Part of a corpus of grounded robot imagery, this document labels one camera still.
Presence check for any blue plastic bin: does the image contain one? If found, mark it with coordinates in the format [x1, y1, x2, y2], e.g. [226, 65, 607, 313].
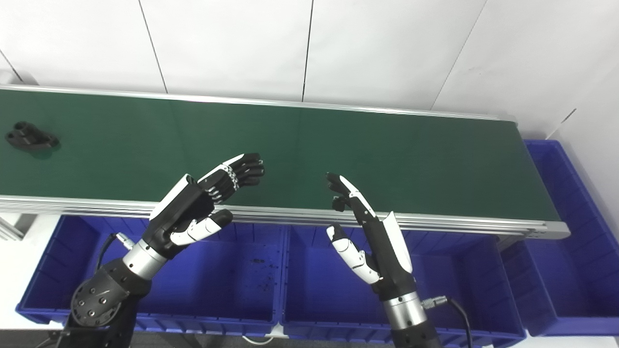
[15, 215, 288, 337]
[280, 225, 528, 348]
[501, 140, 619, 337]

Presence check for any aluminium conveyor support leg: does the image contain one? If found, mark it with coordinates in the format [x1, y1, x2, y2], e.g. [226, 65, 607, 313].
[0, 217, 25, 241]

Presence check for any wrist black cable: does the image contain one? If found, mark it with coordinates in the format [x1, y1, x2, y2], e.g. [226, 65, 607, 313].
[97, 233, 135, 271]
[421, 296, 473, 348]

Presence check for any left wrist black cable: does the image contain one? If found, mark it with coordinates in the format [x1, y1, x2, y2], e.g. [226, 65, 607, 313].
[97, 233, 135, 271]

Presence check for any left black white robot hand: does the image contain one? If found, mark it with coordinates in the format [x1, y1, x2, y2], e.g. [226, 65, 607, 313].
[142, 153, 265, 260]

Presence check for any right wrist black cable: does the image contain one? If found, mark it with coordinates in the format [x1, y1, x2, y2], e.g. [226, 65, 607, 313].
[421, 296, 473, 348]

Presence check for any black flanged metal part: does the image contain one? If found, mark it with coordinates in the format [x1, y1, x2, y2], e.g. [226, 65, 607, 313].
[5, 121, 60, 153]

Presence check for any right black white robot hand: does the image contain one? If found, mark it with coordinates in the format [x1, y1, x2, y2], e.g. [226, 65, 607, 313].
[326, 172, 418, 301]

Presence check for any green conveyor belt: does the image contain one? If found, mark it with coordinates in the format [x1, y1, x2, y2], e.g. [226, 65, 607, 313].
[0, 89, 561, 222]
[0, 85, 571, 241]

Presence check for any grey conveyor motor housing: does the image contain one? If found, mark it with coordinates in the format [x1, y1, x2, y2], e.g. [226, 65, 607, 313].
[0, 70, 38, 87]

